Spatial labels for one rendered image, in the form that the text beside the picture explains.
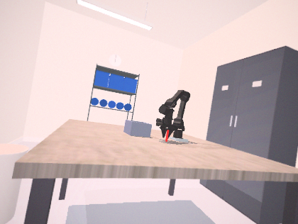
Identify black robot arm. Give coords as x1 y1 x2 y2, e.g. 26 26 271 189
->
158 90 190 139

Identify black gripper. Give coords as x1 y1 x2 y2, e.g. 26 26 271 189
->
156 116 178 138

